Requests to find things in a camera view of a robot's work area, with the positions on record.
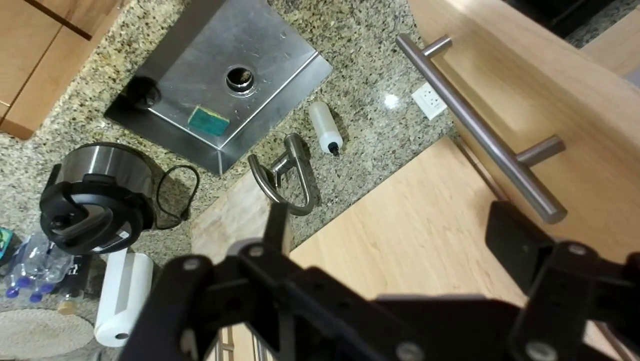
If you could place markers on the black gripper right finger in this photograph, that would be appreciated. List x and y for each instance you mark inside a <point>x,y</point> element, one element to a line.
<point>580,288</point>

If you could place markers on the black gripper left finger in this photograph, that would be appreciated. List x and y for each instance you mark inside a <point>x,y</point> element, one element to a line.
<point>267,313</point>

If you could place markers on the white wall outlet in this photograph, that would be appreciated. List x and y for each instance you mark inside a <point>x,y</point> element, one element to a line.
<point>428,101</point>

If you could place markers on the white paper towel roll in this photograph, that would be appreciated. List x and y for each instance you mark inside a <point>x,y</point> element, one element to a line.
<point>122,298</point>

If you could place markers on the round beige woven mat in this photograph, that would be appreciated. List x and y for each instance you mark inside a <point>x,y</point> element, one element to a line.
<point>40,334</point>

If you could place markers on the clear squeeze bottle black cap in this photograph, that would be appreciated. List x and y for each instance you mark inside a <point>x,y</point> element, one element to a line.
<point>325,123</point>

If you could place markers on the small green package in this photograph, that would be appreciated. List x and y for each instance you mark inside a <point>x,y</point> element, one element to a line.
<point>5,241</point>

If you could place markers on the wooden base cabinet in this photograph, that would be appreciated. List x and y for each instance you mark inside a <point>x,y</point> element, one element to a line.
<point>40,53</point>

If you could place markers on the steel pressure cooker black lid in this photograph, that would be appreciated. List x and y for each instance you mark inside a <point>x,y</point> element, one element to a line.
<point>100,194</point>

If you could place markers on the stainless steel sink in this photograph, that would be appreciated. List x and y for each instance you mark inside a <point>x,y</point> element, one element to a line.
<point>221,74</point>

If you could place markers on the light wood cabinet door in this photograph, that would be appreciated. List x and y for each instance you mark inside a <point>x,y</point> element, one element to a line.
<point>593,127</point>

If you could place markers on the clear plastic water bottle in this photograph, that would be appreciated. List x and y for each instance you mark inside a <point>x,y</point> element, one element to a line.
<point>23,264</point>
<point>53,271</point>

